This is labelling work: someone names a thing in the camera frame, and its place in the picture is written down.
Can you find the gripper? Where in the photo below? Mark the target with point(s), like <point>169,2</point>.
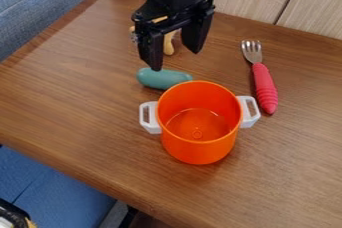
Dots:
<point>173,2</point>

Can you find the green toy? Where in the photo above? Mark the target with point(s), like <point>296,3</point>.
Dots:
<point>162,78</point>

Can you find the wooden tool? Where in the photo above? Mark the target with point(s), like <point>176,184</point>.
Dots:
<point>168,43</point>

